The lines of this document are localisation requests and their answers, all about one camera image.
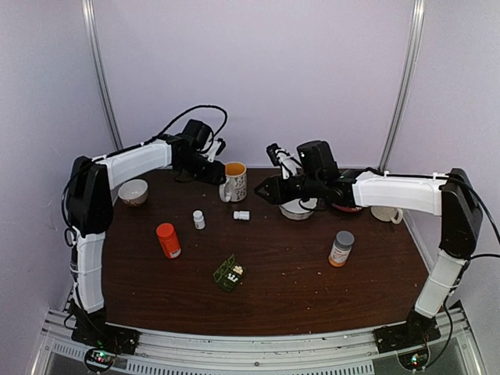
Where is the aluminium frame post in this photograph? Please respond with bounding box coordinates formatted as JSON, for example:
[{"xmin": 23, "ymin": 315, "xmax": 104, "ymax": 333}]
[
  {"xmin": 379, "ymin": 0, "xmax": 426, "ymax": 170},
  {"xmin": 81, "ymin": 0, "xmax": 123, "ymax": 151}
]

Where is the small white pill bottle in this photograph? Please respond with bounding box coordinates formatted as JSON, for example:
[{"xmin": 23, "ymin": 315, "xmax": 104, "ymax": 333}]
[{"xmin": 192, "ymin": 209, "xmax": 205, "ymax": 230}]

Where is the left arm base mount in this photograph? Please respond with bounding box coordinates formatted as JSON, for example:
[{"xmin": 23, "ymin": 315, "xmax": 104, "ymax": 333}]
[{"xmin": 71, "ymin": 310, "xmax": 140, "ymax": 355}]

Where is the white fluted bowl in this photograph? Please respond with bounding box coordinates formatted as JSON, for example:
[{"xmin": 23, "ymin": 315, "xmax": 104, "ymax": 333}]
[{"xmin": 279, "ymin": 198, "xmax": 317, "ymax": 221}]

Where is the black braided cable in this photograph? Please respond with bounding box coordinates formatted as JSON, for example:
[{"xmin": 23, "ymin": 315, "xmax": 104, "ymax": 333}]
[
  {"xmin": 60, "ymin": 104, "xmax": 229, "ymax": 251},
  {"xmin": 441, "ymin": 171, "xmax": 500, "ymax": 352}
]

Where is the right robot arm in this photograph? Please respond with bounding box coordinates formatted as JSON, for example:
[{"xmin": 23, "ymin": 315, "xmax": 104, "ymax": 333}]
[{"xmin": 254, "ymin": 140, "xmax": 484, "ymax": 345}]

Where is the cream ribbed mug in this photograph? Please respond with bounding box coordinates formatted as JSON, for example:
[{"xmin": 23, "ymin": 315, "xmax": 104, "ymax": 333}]
[{"xmin": 370, "ymin": 206, "xmax": 403, "ymax": 224}]

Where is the right aluminium frame post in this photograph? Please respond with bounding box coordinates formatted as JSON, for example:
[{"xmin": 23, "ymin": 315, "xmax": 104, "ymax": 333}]
[{"xmin": 379, "ymin": 0, "xmax": 426, "ymax": 170}]

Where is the aluminium front rail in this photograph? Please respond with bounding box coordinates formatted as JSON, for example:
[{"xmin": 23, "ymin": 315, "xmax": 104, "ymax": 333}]
[{"xmin": 27, "ymin": 308, "xmax": 488, "ymax": 374}]

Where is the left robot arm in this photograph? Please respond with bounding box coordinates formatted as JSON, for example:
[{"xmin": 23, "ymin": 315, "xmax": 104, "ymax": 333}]
[{"xmin": 62, "ymin": 120, "xmax": 226, "ymax": 347}]

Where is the red floral plate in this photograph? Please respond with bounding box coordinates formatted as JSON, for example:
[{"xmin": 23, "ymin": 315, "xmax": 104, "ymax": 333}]
[{"xmin": 332, "ymin": 204, "xmax": 363, "ymax": 213}]

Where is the left aluminium frame post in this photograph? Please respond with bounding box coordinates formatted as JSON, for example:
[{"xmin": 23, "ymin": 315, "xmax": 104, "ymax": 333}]
[{"xmin": 81, "ymin": 0, "xmax": 123, "ymax": 151}]

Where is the orange bottle cap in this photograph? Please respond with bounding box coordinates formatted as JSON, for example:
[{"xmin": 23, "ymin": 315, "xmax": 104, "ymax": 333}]
[{"xmin": 155, "ymin": 223, "xmax": 175, "ymax": 238}]

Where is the right black braided cable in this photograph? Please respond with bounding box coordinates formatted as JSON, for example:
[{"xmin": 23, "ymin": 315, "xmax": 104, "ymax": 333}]
[{"xmin": 441, "ymin": 171, "xmax": 500, "ymax": 352}]

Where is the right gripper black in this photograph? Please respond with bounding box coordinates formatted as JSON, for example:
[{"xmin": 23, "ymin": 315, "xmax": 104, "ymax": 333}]
[{"xmin": 255, "ymin": 173, "xmax": 324, "ymax": 205}]

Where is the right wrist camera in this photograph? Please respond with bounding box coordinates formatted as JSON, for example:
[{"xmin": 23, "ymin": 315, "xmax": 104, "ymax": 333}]
[{"xmin": 266, "ymin": 143, "xmax": 297, "ymax": 180}]

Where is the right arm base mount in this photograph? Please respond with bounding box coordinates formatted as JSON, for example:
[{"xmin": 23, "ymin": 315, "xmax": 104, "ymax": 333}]
[{"xmin": 373, "ymin": 310, "xmax": 441, "ymax": 354}]

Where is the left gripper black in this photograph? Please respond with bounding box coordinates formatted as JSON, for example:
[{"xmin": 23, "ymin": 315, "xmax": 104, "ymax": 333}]
[{"xmin": 179, "ymin": 152, "xmax": 227, "ymax": 187}]

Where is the amber bottle grey cap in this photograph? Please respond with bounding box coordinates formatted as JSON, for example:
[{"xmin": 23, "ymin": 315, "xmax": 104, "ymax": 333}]
[{"xmin": 328, "ymin": 230, "xmax": 355, "ymax": 267}]

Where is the left black braided cable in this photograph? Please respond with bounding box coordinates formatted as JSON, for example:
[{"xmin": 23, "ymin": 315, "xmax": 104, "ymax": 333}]
[{"xmin": 60, "ymin": 104, "xmax": 229, "ymax": 251}]

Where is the floral mug yellow inside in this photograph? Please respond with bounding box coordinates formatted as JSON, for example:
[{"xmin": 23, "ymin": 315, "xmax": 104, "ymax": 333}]
[{"xmin": 219, "ymin": 162, "xmax": 247, "ymax": 203}]

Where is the green pill organizer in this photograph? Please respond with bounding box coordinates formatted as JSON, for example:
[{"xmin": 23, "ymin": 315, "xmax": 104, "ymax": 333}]
[{"xmin": 212, "ymin": 254, "xmax": 247, "ymax": 293}]

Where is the small white tea cup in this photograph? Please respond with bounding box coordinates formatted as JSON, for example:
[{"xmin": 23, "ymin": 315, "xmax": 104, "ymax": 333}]
[{"xmin": 118, "ymin": 179, "xmax": 148, "ymax": 207}]

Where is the large orange pill bottle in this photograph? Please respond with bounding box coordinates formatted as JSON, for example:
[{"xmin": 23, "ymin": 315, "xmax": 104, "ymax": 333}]
[{"xmin": 157, "ymin": 230, "xmax": 181, "ymax": 259}]

